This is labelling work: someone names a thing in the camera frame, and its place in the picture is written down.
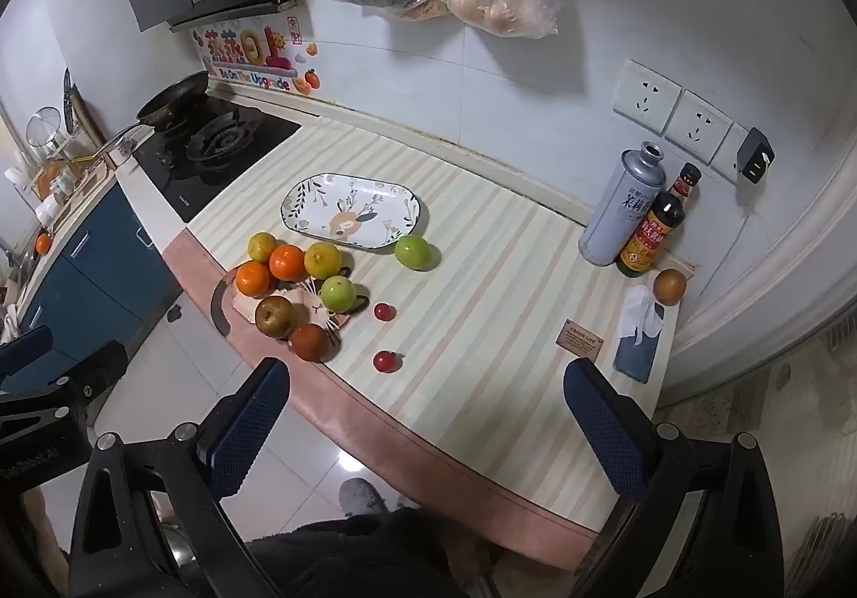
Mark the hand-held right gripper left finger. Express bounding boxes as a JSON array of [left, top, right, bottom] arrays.
[[69, 357, 292, 598]]

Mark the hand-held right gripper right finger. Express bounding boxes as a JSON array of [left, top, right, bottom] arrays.
[[563, 358, 784, 598]]

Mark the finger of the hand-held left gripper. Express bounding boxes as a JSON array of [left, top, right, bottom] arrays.
[[33, 340, 130, 431], [0, 325, 55, 377]]

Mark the dark red-brown orange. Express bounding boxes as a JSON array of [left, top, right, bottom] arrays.
[[290, 323, 329, 362]]

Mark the brown pear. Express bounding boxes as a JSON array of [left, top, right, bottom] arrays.
[[255, 296, 294, 340]]

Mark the orange mandarin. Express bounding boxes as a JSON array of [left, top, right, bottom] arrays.
[[235, 260, 273, 297], [269, 243, 309, 282]]

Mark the green apple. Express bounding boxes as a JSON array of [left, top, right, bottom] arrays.
[[394, 235, 431, 271], [319, 275, 358, 313]]

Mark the large yellow orange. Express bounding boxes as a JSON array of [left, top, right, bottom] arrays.
[[304, 242, 344, 279]]

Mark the floral ceramic plate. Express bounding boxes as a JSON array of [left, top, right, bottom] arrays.
[[280, 173, 430, 252]]

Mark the blue tissue pack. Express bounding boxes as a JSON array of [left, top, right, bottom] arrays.
[[614, 285, 667, 385]]

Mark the grey slipper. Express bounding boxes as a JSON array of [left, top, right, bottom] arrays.
[[338, 477, 389, 517]]

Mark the cat-shaped mat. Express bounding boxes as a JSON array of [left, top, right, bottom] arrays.
[[211, 266, 369, 364]]

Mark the brown round fruit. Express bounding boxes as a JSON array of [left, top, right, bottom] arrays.
[[652, 268, 688, 306]]

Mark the striped table mat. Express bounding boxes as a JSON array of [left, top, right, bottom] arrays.
[[164, 116, 697, 555]]

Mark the person's dark clothing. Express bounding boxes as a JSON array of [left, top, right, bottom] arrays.
[[244, 507, 497, 598]]

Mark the dark soy sauce bottle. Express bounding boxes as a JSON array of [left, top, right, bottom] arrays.
[[616, 162, 702, 278]]

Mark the grey metal can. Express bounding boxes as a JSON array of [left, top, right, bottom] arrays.
[[579, 141, 668, 267]]

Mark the metal strainer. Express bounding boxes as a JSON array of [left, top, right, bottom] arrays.
[[27, 109, 69, 155]]

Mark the white mug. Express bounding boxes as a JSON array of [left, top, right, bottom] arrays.
[[109, 132, 145, 168]]

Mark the wooden cutting board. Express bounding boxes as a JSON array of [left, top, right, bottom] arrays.
[[69, 89, 106, 147]]

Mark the black gas stove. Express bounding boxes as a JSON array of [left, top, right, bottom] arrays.
[[132, 95, 304, 224]]

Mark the black frying pan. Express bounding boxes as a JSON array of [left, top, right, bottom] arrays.
[[94, 70, 212, 160]]

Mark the black plug charger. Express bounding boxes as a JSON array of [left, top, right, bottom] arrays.
[[736, 127, 776, 184]]

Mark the white wall socket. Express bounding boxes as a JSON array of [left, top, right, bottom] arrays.
[[664, 90, 734, 165], [710, 122, 751, 184], [614, 58, 684, 130]]

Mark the colourful wall sticker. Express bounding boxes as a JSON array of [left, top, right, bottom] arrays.
[[189, 25, 321, 96]]

